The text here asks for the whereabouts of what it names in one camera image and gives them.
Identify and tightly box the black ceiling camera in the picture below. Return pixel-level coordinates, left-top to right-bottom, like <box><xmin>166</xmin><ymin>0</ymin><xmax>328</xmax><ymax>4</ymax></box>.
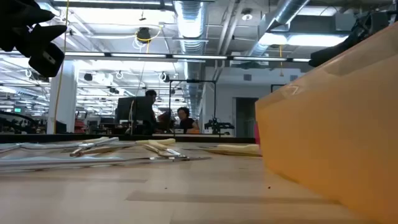
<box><xmin>136</xmin><ymin>27</ymin><xmax>152</xmax><ymax>44</ymax></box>

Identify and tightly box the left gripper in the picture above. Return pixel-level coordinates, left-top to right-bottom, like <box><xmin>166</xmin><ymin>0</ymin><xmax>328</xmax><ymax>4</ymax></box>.
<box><xmin>0</xmin><ymin>0</ymin><xmax>68</xmax><ymax>57</ymax></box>

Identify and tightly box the long ceiling light strip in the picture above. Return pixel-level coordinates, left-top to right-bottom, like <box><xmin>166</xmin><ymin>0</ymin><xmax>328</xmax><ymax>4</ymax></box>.
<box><xmin>63</xmin><ymin>50</ymin><xmax>312</xmax><ymax>63</ymax></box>

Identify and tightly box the red background equipment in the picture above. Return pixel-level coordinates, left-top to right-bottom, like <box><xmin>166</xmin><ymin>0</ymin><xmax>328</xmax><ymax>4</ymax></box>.
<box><xmin>73</xmin><ymin>111</ymin><xmax>87</xmax><ymax>134</ymax></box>

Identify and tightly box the dark red background object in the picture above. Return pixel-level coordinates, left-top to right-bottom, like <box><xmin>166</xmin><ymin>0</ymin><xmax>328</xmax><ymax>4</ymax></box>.
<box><xmin>157</xmin><ymin>110</ymin><xmax>172</xmax><ymax>132</ymax></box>

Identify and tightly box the slanted silver air duct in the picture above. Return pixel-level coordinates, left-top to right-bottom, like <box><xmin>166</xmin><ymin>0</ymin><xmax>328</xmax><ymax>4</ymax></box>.
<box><xmin>247</xmin><ymin>0</ymin><xmax>312</xmax><ymax>58</ymax></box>

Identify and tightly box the black tubular frame stand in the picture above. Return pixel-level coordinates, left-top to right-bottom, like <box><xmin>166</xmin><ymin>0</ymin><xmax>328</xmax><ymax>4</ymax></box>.
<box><xmin>169</xmin><ymin>79</ymin><xmax>218</xmax><ymax>138</ymax></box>

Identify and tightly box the orange plastic bin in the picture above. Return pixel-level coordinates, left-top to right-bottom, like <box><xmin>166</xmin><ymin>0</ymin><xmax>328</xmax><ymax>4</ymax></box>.
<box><xmin>254</xmin><ymin>21</ymin><xmax>398</xmax><ymax>224</ymax></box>

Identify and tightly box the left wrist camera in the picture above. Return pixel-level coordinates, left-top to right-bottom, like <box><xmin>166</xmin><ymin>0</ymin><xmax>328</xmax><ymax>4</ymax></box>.
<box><xmin>28</xmin><ymin>42</ymin><xmax>65</xmax><ymax>78</ymax></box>

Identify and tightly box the grey door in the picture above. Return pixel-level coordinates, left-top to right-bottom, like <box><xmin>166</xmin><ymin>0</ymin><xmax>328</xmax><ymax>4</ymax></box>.
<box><xmin>235</xmin><ymin>96</ymin><xmax>259</xmax><ymax>138</ymax></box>

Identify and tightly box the dark ceiling fixture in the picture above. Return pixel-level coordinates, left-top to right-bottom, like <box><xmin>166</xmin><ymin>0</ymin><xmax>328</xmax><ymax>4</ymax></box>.
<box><xmin>371</xmin><ymin>11</ymin><xmax>391</xmax><ymax>27</ymax></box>

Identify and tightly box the large silver spiral duct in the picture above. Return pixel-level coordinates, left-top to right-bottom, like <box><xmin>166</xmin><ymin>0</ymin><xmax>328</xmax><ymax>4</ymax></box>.
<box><xmin>172</xmin><ymin>0</ymin><xmax>208</xmax><ymax>118</ymax></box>

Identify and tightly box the black aluminium table frame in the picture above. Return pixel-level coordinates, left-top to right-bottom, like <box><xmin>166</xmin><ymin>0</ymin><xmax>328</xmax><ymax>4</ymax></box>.
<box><xmin>0</xmin><ymin>133</ymin><xmax>256</xmax><ymax>144</ymax></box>

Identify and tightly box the standing person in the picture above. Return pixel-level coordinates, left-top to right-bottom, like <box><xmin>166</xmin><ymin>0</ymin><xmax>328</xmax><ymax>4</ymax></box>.
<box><xmin>144</xmin><ymin>89</ymin><xmax>159</xmax><ymax>135</ymax></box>

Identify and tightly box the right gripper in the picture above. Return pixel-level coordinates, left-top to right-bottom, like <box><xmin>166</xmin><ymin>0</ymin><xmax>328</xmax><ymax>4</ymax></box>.
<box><xmin>309</xmin><ymin>12</ymin><xmax>389</xmax><ymax>68</ymax></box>

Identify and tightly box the seated person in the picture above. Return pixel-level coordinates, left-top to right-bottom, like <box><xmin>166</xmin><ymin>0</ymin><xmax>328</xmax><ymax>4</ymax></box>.
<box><xmin>176</xmin><ymin>106</ymin><xmax>200</xmax><ymax>134</ymax></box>

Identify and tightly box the white building pillar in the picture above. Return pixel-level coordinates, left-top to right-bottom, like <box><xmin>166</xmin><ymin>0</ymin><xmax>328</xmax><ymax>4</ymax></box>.
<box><xmin>46</xmin><ymin>60</ymin><xmax>78</xmax><ymax>134</ymax></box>

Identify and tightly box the black computer monitor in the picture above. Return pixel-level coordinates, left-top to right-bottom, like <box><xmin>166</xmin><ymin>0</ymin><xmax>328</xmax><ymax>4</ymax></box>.
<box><xmin>114</xmin><ymin>95</ymin><xmax>147</xmax><ymax>135</ymax></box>

